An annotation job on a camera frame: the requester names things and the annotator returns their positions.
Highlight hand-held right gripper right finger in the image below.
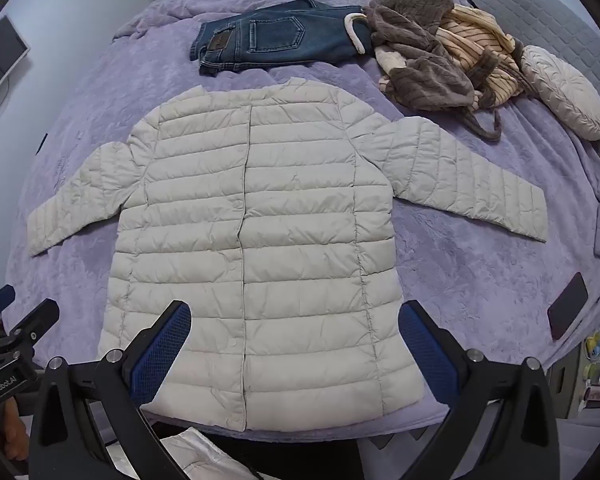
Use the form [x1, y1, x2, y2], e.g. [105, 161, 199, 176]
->
[362, 300, 561, 480]

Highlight cream striped garment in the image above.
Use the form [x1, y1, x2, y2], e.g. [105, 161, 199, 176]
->
[380, 4, 527, 111]

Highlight white padded cloth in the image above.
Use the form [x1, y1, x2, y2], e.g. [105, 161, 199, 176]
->
[157, 427, 263, 480]

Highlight person's left hand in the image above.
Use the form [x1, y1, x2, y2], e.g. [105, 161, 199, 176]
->
[1, 399, 20, 442]

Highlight grey quilted headboard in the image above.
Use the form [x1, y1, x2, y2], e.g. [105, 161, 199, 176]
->
[467, 0, 600, 147]

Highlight brown plush garment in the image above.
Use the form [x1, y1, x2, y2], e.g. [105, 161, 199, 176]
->
[362, 0, 503, 141]

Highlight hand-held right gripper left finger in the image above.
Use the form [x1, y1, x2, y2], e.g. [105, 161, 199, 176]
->
[28, 300, 193, 480]

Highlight grey monitor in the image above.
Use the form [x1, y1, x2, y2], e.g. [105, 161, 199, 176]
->
[0, 15, 31, 116]

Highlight blue denim jeans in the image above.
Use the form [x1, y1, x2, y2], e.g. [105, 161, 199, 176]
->
[189, 0, 376, 77]

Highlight cream quilted puffer jacket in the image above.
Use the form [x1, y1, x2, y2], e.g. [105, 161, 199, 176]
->
[26, 77, 551, 433]

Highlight black smartphone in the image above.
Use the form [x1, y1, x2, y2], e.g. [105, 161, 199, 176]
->
[546, 271, 590, 342]

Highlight purple embossed blanket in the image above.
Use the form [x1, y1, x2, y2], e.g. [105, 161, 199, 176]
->
[2, 0, 600, 446]

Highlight cream round pleated pillow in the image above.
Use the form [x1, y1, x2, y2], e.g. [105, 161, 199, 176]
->
[520, 45, 600, 141]

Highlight cream cord loop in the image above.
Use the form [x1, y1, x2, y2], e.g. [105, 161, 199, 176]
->
[342, 12, 369, 56]

